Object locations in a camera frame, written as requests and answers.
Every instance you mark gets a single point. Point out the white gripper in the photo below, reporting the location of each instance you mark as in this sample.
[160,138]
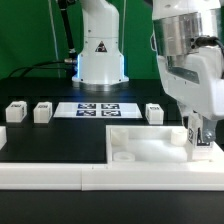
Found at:
[201,88]

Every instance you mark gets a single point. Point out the white square tabletop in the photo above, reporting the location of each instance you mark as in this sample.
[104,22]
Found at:
[152,144]

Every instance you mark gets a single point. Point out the white U-shaped fence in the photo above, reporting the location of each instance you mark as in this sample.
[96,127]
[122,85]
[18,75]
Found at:
[192,175]

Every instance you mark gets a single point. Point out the white sheet with tags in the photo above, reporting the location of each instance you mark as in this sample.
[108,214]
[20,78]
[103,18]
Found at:
[97,110]

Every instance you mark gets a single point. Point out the thin white pole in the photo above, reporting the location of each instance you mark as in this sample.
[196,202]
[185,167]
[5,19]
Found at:
[53,29]

